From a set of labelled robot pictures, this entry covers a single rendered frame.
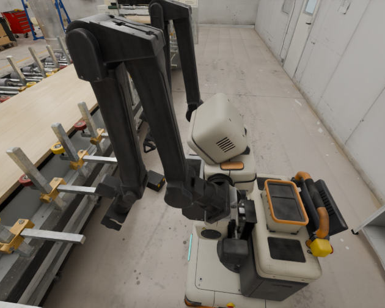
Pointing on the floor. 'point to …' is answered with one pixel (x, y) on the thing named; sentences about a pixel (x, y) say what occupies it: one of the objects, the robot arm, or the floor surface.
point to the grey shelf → (384, 236)
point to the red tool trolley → (18, 22)
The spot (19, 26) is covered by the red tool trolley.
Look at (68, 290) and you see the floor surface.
